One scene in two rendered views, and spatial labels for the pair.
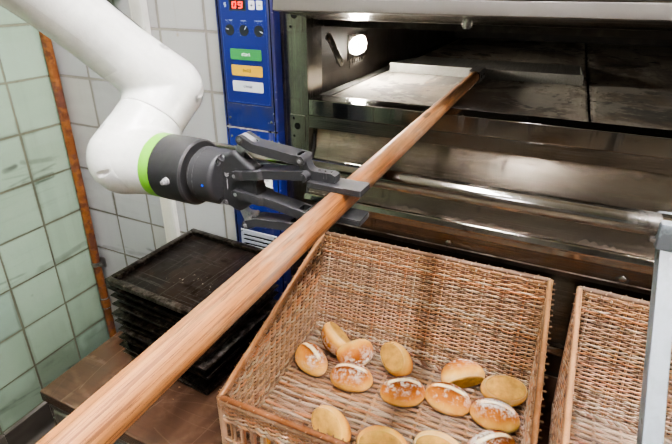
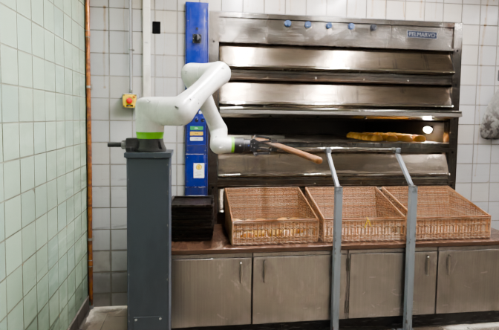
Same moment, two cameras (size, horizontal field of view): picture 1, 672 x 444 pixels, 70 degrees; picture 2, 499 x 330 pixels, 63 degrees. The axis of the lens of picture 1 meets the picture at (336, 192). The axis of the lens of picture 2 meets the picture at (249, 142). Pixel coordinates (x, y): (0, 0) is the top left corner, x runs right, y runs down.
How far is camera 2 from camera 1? 202 cm
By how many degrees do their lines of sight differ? 37
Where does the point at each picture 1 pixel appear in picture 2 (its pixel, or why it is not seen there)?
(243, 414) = (240, 224)
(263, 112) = (202, 147)
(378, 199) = (244, 172)
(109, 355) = not seen: hidden behind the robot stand
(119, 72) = (218, 123)
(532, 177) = (287, 158)
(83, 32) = (215, 114)
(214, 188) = (250, 146)
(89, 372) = not seen: hidden behind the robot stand
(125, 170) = (227, 144)
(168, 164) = (240, 141)
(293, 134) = (211, 154)
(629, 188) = not seen: hidden behind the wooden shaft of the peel
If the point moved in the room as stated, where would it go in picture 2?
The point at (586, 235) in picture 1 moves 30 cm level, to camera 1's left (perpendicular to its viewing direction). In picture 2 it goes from (304, 171) to (271, 174)
